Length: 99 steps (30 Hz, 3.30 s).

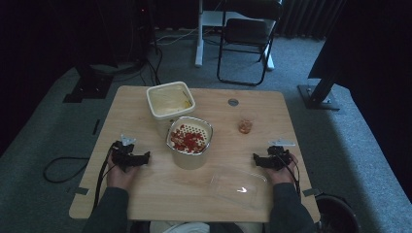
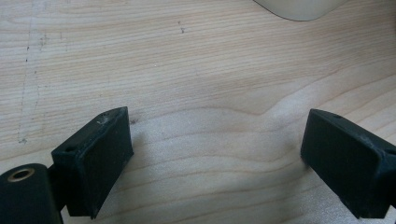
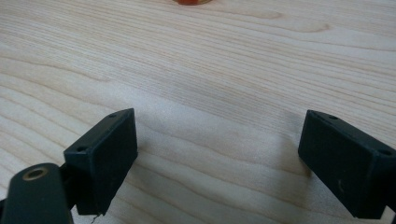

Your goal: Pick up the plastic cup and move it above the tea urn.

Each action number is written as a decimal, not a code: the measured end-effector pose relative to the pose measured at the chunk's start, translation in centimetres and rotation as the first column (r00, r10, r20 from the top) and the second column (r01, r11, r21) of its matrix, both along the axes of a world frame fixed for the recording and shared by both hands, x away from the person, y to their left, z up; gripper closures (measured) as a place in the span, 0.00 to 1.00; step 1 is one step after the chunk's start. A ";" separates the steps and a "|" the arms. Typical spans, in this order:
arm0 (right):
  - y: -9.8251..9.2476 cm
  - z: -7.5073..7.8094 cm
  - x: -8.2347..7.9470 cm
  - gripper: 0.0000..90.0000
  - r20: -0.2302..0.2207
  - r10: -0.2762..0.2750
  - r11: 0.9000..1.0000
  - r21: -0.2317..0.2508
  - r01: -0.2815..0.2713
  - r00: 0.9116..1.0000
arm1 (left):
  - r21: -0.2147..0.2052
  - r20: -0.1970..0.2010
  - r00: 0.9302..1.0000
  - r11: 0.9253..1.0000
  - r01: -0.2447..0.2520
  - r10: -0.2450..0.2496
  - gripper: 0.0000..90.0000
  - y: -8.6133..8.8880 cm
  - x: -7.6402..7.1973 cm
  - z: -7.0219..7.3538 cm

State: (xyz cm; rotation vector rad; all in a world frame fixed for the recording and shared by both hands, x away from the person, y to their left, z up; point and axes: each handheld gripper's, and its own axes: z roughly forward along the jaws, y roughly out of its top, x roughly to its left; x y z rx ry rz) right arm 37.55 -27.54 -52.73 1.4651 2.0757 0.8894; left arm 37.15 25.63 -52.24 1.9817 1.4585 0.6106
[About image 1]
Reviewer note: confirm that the round metal table grommet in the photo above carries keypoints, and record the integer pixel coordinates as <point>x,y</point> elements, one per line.
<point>233,102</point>

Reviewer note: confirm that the grey tape strip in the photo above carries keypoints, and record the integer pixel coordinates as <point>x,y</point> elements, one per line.
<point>81,191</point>
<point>311,192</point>

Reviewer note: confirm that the pot of red food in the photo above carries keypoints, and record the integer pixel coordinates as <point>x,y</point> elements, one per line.
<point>188,160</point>

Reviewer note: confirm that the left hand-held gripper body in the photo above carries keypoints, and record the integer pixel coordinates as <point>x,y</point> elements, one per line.
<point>123,157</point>

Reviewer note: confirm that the black round bin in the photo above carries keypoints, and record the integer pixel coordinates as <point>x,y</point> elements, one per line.
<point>336,215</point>

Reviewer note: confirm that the clear plastic cup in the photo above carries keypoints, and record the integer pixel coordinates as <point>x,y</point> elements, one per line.
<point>245,125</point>

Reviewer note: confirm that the person's left hand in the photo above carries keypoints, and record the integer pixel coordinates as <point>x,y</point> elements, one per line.
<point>120,178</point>

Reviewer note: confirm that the cream square bin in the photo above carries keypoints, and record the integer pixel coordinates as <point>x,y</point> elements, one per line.
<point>170,98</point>

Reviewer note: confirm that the black stand with base plate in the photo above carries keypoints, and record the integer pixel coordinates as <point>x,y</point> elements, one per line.
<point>89,85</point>
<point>319,95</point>

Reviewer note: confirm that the black marker pen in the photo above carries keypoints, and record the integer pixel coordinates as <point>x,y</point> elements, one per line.
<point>96,126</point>

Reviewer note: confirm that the clear plastic tray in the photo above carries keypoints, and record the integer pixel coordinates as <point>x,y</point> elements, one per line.
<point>238,187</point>

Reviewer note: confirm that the person's lap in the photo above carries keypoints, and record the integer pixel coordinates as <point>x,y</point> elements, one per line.
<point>181,227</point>

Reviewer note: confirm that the person's right hand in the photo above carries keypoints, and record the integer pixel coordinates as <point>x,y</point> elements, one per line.
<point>281,176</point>

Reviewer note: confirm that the black folding chair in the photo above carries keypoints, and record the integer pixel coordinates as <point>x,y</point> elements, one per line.
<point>247,32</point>

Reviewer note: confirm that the pile of red pieces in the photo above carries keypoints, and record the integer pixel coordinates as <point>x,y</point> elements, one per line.
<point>188,139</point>

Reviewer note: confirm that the dark curtain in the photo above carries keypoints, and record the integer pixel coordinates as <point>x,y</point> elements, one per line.
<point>307,17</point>

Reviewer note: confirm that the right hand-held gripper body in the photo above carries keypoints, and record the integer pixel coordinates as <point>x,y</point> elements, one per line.
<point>275,158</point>

